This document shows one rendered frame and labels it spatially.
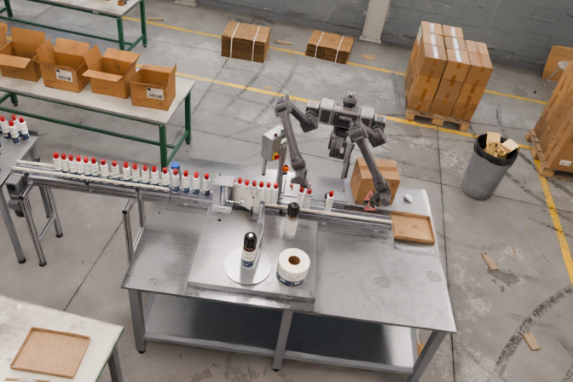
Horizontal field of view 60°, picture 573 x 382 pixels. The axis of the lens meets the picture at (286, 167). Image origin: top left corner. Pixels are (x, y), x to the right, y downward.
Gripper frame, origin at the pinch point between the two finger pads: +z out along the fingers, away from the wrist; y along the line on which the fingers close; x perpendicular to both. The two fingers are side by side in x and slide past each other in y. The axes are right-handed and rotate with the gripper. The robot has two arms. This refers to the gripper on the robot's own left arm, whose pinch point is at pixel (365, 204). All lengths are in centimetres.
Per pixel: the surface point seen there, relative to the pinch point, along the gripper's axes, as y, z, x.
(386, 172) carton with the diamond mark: -45.9, -4.6, 15.4
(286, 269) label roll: 57, 38, -24
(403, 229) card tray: -18, 4, 49
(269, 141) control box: -11, 25, -73
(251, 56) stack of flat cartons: -382, 194, -52
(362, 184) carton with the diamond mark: -34.1, 10.6, 6.9
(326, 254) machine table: 21.9, 38.2, 6.9
